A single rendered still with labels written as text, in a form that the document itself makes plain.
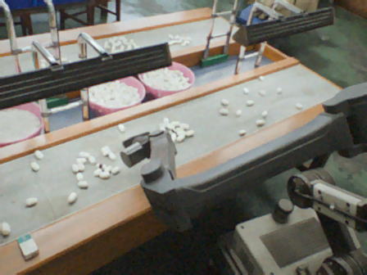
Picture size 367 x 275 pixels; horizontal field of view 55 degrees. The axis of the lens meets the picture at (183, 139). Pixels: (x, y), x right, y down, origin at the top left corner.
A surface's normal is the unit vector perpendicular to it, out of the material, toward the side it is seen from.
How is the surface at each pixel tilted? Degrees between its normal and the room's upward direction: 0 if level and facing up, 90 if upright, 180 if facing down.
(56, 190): 0
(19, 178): 0
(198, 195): 60
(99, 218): 0
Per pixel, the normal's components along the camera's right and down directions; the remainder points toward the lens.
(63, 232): 0.14, -0.75
